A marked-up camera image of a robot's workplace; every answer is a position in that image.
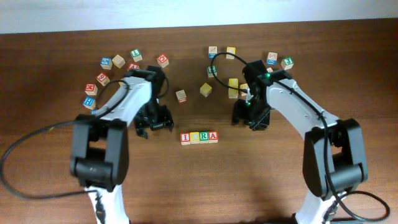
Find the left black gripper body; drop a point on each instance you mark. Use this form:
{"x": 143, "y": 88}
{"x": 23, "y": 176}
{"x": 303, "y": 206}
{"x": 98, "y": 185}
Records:
{"x": 156, "y": 117}

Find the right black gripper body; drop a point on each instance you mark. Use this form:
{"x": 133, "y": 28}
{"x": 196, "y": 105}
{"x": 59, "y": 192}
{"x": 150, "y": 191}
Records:
{"x": 252, "y": 113}

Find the red I block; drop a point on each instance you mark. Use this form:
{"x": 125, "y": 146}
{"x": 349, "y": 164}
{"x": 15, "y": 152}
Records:
{"x": 185, "y": 138}

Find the yellow C block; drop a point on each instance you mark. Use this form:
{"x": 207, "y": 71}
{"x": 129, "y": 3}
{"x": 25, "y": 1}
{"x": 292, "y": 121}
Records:
{"x": 194, "y": 137}

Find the red a block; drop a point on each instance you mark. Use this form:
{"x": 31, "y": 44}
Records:
{"x": 133, "y": 66}
{"x": 213, "y": 136}

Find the green R block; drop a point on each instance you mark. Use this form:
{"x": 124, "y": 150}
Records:
{"x": 204, "y": 137}

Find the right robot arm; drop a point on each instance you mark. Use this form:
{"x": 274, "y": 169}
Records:
{"x": 334, "y": 154}

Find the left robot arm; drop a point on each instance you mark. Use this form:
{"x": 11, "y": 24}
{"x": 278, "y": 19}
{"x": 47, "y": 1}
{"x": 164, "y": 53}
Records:
{"x": 100, "y": 148}

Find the yellow block cluster right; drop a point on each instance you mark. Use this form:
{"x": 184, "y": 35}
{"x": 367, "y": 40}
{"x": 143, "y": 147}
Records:
{"x": 244, "y": 89}

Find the yellow block cluster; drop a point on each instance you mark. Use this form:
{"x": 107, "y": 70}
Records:
{"x": 244, "y": 89}
{"x": 233, "y": 92}
{"x": 233, "y": 82}

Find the yellow block cluster lower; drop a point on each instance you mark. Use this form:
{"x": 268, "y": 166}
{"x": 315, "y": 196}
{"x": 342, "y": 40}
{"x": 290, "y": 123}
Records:
{"x": 233, "y": 92}

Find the wooden block red side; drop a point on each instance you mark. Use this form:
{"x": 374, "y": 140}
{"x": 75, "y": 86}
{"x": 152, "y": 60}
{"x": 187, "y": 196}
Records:
{"x": 181, "y": 96}

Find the yellow block cluster upper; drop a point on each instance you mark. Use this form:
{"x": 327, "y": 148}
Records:
{"x": 233, "y": 82}

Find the yellow block centre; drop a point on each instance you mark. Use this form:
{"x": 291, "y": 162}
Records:
{"x": 205, "y": 89}

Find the red round symbol block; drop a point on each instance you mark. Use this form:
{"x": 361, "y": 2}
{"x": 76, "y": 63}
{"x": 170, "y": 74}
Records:
{"x": 163, "y": 60}

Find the wooden block blue X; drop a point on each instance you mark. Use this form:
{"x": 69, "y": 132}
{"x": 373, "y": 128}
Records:
{"x": 271, "y": 58}

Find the green J block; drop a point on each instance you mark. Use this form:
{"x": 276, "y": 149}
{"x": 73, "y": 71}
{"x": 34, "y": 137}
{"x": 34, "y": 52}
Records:
{"x": 287, "y": 63}

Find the green Z block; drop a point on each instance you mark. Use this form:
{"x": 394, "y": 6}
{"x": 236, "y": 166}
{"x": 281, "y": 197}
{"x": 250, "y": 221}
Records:
{"x": 211, "y": 71}

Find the green L block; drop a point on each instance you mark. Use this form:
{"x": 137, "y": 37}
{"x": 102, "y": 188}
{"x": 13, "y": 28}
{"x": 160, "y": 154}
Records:
{"x": 136, "y": 55}

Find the plain wooden block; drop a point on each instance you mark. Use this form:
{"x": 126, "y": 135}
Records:
{"x": 118, "y": 61}

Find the red 9 block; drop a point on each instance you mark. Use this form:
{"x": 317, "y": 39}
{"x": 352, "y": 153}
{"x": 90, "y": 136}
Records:
{"x": 103, "y": 79}

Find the blue H block upper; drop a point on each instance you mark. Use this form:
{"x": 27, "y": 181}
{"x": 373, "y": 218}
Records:
{"x": 89, "y": 103}

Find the red M block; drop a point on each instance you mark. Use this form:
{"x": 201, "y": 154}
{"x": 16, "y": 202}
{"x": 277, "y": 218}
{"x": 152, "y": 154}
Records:
{"x": 91, "y": 89}

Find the blue 5 block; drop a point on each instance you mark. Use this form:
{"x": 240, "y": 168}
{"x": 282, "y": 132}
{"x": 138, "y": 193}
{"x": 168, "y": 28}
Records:
{"x": 106, "y": 63}

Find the wooden block blue side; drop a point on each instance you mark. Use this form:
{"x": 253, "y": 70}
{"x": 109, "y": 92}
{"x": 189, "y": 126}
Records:
{"x": 212, "y": 51}

